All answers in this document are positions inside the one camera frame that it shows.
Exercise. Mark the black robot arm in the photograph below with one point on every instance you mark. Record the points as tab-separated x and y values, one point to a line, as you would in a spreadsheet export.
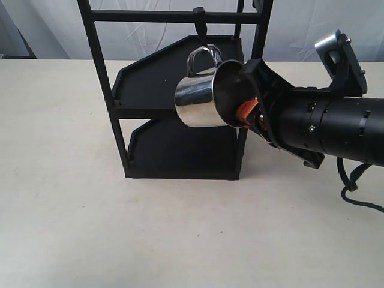
351	128

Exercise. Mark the black two-tier shelf rack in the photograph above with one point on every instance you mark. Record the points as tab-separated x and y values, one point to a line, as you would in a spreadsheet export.
151	140

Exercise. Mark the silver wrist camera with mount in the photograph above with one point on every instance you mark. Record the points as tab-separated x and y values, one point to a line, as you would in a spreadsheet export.
336	53

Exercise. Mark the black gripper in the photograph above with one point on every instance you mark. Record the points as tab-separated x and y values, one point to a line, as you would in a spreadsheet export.
292	115

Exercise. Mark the stainless steel mug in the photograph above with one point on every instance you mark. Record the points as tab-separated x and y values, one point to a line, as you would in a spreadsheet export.
210	98

